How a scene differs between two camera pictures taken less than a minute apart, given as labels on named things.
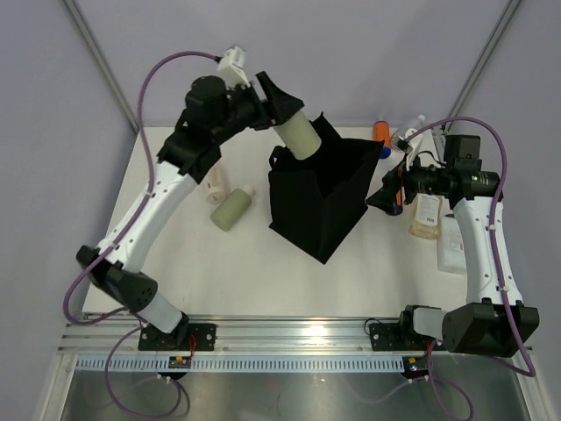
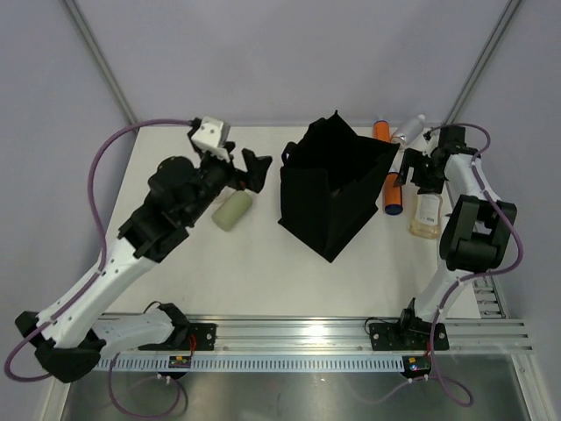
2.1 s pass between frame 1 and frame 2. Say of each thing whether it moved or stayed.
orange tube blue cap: moved
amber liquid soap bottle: stayed
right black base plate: stayed
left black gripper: moved
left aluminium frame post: stayed
